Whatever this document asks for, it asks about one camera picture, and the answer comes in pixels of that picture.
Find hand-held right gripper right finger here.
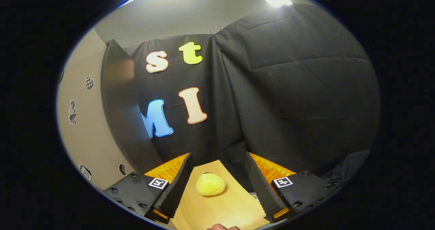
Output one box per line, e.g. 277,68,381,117
245,152,342,223

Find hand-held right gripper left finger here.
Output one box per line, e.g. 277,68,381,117
104,153,194,224

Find grey cabinet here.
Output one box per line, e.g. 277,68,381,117
100,39,164,173

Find grey cabinet door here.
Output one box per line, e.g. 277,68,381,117
56,28,136,191

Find yellow plush toy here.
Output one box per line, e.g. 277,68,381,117
195,172,227,196

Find black backdrop cloth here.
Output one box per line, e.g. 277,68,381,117
124,4,381,193

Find small ceiling light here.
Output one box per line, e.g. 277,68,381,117
264,0,293,8

